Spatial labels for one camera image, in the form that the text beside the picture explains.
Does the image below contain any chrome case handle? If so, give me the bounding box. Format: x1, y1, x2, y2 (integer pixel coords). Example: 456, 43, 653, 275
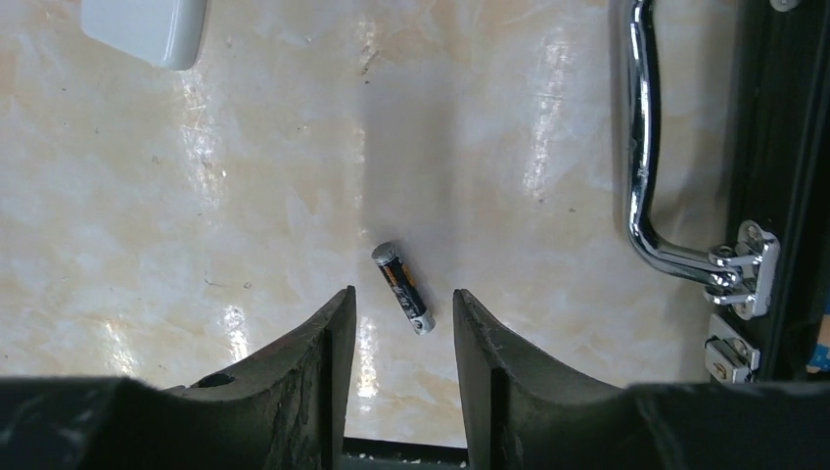
620, 1, 742, 288

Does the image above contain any white remote control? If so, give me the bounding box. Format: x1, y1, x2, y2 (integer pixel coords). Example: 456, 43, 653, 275
80, 0, 208, 71

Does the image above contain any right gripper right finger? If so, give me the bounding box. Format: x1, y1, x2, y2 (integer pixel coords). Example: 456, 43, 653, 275
452, 290, 829, 469

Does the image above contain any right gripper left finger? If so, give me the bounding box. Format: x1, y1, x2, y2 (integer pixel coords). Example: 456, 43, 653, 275
1, 287, 356, 469

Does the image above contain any battery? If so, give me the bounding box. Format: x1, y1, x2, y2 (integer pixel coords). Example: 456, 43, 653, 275
371, 242, 436, 335

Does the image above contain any black poker chip case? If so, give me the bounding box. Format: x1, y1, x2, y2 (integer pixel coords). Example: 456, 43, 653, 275
720, 1, 829, 381

